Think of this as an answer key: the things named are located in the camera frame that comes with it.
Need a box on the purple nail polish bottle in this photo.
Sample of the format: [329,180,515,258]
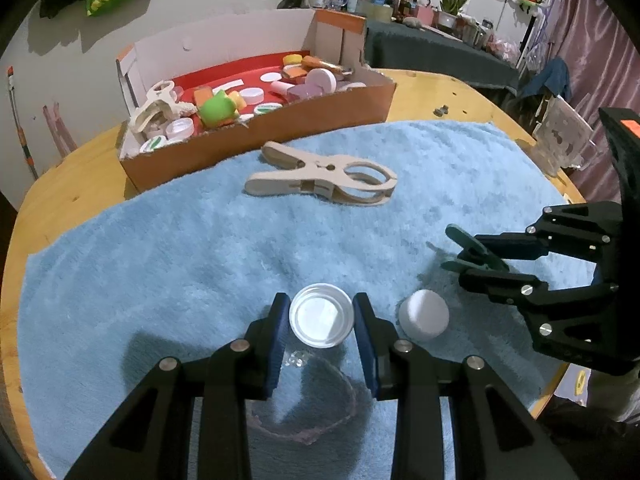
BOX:
[270,80,324,103]

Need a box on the white cap with grey print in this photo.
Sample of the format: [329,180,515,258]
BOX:
[398,289,450,342]

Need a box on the beige clothespin in box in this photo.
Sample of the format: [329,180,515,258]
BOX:
[129,80,198,133]

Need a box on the long orange snack packet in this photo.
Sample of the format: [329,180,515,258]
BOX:
[302,55,354,76]

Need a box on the orange handled broom stick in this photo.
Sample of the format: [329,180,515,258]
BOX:
[5,65,40,181]

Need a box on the plain white bottle cap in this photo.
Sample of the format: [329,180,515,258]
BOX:
[240,87,265,105]

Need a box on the yellow bottle cap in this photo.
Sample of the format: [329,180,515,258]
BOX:
[282,53,303,66]

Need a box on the small grey metal piece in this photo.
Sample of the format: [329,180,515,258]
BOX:
[433,105,449,117]

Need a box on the large beige clothespin on towel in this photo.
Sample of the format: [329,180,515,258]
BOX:
[244,141,398,206]

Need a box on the blue fluffy towel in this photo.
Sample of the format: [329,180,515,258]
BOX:
[17,120,562,477]

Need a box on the pink round compact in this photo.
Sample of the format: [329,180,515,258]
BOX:
[305,68,337,94]

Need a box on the green logo Cestbon cap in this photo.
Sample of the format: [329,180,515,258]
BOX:
[253,102,283,115]

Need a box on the green yellow squishy toy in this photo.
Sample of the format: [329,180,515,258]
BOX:
[198,90,247,129]

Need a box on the square orange snack packet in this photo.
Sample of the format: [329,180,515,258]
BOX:
[281,65,308,81]

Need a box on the cardboard box with red bottom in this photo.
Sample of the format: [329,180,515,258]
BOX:
[116,9,396,192]

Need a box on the white cap in box corner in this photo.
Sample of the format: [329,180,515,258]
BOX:
[165,117,195,141]

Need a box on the green logo cap in corner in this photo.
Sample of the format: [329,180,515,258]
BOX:
[139,134,168,154]

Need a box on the dark green clothed side table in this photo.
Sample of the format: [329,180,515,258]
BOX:
[364,21,518,94]

